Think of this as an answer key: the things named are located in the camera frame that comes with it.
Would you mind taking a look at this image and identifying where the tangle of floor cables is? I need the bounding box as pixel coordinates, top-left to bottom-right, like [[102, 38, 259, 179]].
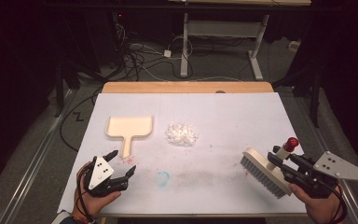
[[111, 21, 200, 82]]

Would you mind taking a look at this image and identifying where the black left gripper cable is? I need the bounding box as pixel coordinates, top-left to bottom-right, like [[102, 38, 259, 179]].
[[75, 161, 96, 222]]

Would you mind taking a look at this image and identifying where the black metal stand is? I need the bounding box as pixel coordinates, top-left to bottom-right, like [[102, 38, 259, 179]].
[[53, 59, 82, 119], [273, 66, 323, 129]]

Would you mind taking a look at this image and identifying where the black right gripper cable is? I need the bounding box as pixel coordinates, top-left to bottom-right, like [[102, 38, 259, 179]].
[[330, 184, 350, 224]]

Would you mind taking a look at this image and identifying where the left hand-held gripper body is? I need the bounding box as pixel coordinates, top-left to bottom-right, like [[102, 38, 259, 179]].
[[83, 155, 130, 198]]

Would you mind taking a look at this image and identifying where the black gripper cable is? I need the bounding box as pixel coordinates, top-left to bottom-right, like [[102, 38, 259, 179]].
[[330, 184, 350, 224], [75, 161, 96, 222]]

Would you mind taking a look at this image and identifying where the metal floor rail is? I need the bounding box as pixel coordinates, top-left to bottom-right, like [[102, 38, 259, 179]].
[[279, 85, 358, 224], [0, 88, 76, 224]]

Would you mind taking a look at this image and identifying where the small white box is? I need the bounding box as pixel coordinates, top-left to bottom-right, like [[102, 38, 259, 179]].
[[287, 39, 302, 53]]

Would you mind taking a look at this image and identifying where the person's right hand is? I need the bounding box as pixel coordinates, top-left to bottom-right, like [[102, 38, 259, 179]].
[[288, 182, 347, 224]]

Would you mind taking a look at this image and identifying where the cream plastic dustpan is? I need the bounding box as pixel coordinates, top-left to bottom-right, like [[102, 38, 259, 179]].
[[104, 115, 155, 160]]

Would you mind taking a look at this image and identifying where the person's left hand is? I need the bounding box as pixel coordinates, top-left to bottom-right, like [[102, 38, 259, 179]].
[[73, 161, 122, 219]]

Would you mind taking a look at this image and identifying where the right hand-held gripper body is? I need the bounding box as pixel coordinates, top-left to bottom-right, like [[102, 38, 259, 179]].
[[280, 150, 358, 200]]

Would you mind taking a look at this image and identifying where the pile of white paper scraps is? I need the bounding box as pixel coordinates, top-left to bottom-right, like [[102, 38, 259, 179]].
[[166, 121, 200, 147]]

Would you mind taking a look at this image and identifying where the white brush with red-tipped handle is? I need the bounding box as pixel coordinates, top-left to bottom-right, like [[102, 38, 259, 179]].
[[240, 136, 300, 200]]

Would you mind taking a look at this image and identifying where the black floor cable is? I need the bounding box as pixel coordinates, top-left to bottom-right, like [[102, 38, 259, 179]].
[[58, 88, 104, 153]]

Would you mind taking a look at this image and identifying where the white metal desk frame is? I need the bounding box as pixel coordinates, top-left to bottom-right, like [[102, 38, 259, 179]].
[[179, 11, 270, 81]]

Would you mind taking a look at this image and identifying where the white table cover sheet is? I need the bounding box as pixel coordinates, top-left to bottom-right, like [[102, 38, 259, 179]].
[[57, 91, 308, 217]]

